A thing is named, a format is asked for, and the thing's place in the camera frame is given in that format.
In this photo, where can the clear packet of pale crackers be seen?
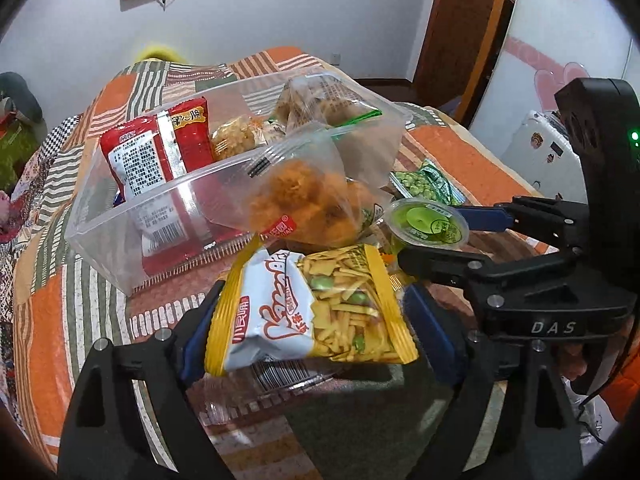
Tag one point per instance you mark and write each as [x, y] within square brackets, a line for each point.
[285, 379]

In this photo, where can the green zip bag of fried snacks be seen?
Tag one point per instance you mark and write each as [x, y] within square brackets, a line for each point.
[320, 100]

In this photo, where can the clear plastic container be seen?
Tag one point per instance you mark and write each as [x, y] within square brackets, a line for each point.
[100, 230]

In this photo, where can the clear bag of orange floss balls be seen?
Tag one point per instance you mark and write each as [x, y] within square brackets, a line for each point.
[300, 200]

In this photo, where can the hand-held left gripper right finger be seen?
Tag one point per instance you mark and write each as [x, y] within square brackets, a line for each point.
[432, 332]

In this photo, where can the green orange gift bag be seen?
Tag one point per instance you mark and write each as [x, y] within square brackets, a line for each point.
[14, 152]

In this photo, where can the green jelly cup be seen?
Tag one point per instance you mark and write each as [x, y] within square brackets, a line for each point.
[425, 220]

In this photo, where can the white appliance with stickers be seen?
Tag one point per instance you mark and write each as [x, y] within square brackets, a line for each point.
[530, 160]

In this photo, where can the yellow white snack packet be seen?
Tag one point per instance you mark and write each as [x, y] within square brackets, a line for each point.
[340, 310]

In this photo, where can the floral checkered quilt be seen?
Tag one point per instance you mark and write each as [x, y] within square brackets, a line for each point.
[52, 140]

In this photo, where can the white wall outlet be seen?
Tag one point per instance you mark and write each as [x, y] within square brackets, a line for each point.
[334, 58]

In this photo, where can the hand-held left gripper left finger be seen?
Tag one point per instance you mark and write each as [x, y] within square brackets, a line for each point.
[195, 347]

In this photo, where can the clear packet of peanuts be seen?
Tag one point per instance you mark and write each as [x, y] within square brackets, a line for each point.
[235, 137]

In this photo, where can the red snack packet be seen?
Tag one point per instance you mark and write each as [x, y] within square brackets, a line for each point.
[150, 150]

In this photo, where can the grey pillow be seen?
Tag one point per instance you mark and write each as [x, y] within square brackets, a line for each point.
[22, 97]

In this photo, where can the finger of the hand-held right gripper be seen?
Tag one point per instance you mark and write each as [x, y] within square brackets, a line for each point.
[440, 262]
[487, 217]

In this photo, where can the white wardrobe door pink print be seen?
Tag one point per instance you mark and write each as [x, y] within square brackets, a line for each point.
[565, 30]

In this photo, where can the green pea packet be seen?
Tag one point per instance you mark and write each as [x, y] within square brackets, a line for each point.
[415, 182]

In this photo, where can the person's right forearm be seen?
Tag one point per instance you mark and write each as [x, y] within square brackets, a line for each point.
[622, 385]

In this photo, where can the person's right hand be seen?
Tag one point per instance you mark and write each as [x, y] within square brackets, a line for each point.
[575, 362]

